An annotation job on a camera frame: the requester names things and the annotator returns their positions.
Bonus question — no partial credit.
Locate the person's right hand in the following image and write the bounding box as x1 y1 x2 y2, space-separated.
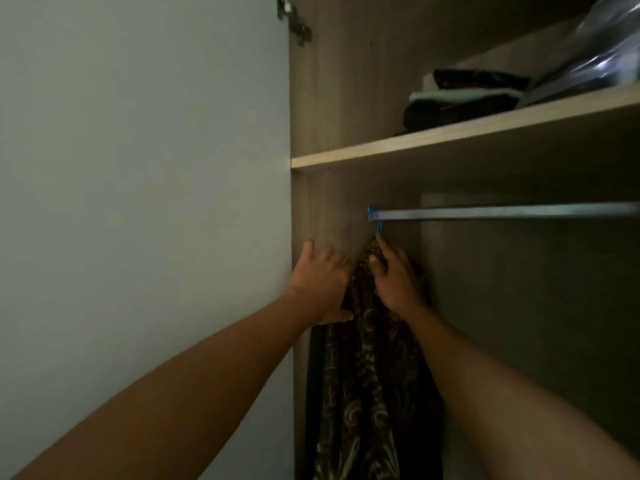
369 233 430 317

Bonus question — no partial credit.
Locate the person's left hand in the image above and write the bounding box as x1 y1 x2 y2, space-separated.
285 240 355 326

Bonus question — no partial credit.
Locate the dark patterned garment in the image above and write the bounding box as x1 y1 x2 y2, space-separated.
306 237 446 480

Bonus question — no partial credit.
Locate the person's right forearm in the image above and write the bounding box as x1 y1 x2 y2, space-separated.
402 305 640 480

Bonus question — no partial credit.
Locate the person's left forearm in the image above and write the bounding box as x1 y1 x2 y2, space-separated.
10 294 326 480

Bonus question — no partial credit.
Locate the wooden wardrobe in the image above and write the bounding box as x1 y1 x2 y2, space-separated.
289 0 640 480

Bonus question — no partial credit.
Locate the metal closet rod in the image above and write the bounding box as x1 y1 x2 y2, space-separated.
368 202 640 223

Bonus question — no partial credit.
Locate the wooden wardrobe shelf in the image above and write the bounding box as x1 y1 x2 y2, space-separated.
291 82 640 170

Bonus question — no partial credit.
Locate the stack of folded dark clothes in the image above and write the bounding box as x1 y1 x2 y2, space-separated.
395 69 531 136

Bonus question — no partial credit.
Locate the white wardrobe door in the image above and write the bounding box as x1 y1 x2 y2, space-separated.
0 0 296 480

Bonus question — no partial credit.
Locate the metal door hinge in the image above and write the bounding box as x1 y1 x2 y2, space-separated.
277 0 313 46

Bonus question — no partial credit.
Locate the clear plastic storage bag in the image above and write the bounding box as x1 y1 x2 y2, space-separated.
517 0 640 108

